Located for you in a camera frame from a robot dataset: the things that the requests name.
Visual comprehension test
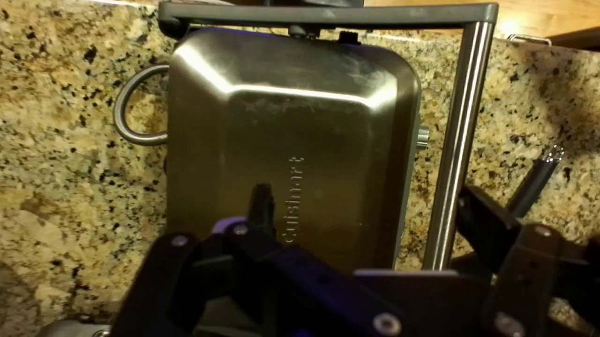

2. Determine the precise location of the steel sandwich maker grill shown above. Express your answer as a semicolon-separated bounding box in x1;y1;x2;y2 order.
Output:
155;0;502;277

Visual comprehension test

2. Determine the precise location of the grey cord loop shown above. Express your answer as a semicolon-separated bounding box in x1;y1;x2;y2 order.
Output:
110;60;172;150

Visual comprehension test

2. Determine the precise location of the wooden cutting board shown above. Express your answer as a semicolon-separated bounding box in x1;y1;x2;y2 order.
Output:
363;0;600;52

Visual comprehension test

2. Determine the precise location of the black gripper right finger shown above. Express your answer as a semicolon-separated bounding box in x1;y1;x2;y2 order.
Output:
453;183;600;337

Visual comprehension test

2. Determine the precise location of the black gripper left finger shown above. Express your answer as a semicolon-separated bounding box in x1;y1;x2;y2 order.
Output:
110;181;402;337

